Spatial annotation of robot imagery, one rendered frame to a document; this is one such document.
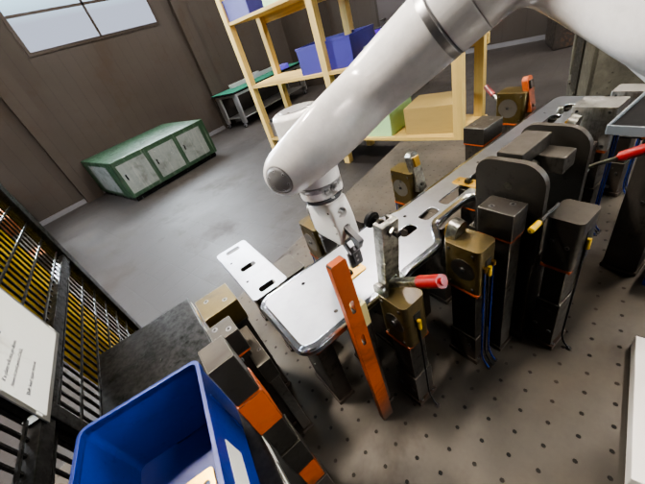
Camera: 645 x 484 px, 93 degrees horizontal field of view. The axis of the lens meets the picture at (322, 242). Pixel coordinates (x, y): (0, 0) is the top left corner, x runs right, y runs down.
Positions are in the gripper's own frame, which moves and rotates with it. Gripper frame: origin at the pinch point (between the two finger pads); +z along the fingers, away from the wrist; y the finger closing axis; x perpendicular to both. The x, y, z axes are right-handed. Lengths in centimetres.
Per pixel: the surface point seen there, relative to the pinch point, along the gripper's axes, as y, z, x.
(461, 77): 116, 26, -213
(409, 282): -20.1, -3.7, 0.7
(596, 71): 54, 51, -292
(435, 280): -25.6, -7.5, 0.8
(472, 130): 18, 5, -76
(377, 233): -16.1, -13.0, 1.7
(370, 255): 1.0, 6.8, -7.6
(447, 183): 5.3, 7.1, -43.9
